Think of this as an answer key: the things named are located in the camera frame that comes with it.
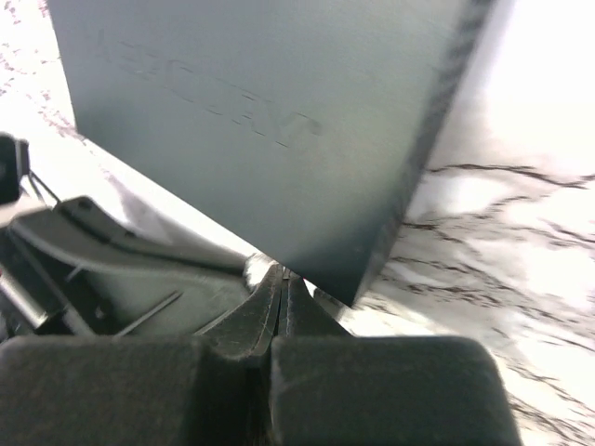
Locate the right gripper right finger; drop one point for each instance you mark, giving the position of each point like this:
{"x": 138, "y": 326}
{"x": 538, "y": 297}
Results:
{"x": 329, "y": 387}

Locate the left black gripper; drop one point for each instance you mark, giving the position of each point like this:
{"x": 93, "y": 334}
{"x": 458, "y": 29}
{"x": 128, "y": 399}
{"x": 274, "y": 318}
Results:
{"x": 14, "y": 164}

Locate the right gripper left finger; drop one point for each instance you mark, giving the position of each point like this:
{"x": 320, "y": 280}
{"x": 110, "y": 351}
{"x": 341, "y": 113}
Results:
{"x": 198, "y": 389}

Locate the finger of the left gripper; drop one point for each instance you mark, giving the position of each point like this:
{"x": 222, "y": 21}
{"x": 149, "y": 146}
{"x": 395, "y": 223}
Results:
{"x": 73, "y": 270}

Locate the black network switch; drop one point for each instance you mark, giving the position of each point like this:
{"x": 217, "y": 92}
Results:
{"x": 301, "y": 126}

